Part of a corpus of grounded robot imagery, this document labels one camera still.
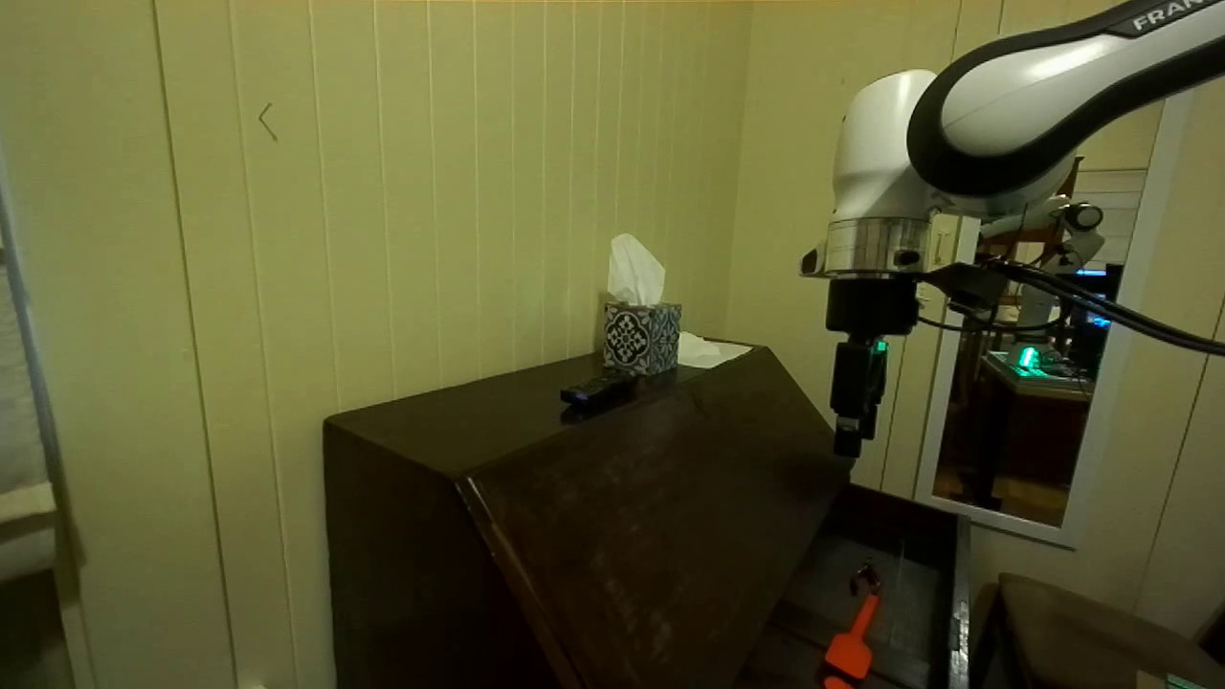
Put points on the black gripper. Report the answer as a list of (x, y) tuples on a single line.
[(869, 308)]

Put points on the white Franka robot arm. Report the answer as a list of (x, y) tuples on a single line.
[(1019, 88)]

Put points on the grey low shelf board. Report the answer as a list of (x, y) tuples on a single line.
[(912, 574)]

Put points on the white paper sheet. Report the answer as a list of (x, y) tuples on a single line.
[(709, 349)]

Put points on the orange plastic spatula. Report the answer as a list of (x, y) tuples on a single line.
[(847, 651)]

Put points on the patterned tissue box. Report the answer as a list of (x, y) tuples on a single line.
[(635, 336)]

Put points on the black remote control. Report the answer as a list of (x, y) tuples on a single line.
[(598, 391)]

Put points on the dark wooden slant-front desk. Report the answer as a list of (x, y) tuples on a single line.
[(598, 511)]

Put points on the white framed mirror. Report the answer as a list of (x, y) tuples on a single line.
[(1122, 424)]

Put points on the white tissue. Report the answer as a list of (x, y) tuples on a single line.
[(634, 269)]

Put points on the dark wooden side table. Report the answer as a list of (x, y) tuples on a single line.
[(1086, 637)]

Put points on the white metal frame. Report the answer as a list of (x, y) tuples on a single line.
[(38, 511)]

